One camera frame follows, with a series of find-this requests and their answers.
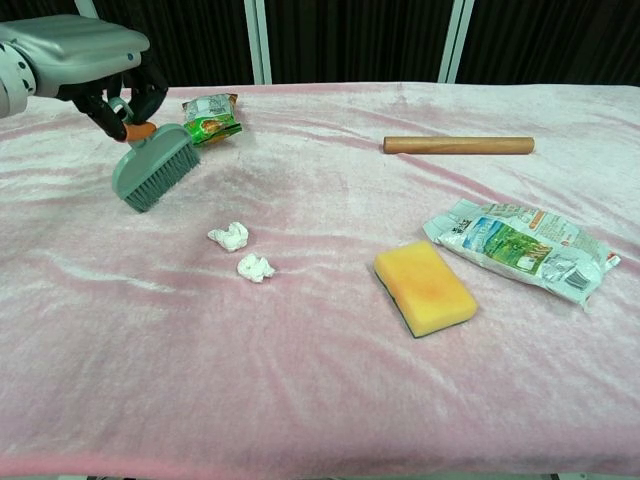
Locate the pink velvet table cloth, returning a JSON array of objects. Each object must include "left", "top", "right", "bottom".
[{"left": 0, "top": 82, "right": 640, "bottom": 476}]

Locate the white green wipes pack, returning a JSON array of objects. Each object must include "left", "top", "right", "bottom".
[{"left": 422, "top": 198, "right": 622, "bottom": 312}]

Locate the green snack bag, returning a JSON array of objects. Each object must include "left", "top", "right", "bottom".
[{"left": 180, "top": 93, "right": 245, "bottom": 148}]

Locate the white paper ball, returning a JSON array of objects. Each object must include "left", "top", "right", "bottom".
[
  {"left": 207, "top": 221, "right": 250, "bottom": 252},
  {"left": 236, "top": 253, "right": 276, "bottom": 285}
]

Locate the yellow sponge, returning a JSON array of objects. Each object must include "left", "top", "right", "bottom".
[{"left": 373, "top": 239, "right": 480, "bottom": 340}]

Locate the wooden rolling pin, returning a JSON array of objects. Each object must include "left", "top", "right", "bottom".
[{"left": 383, "top": 135, "right": 536, "bottom": 156}]

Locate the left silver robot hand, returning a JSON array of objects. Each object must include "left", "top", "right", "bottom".
[{"left": 0, "top": 14, "right": 170, "bottom": 144}]

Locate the green hand broom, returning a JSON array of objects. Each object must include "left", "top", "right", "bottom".
[{"left": 110, "top": 97, "right": 202, "bottom": 214}]

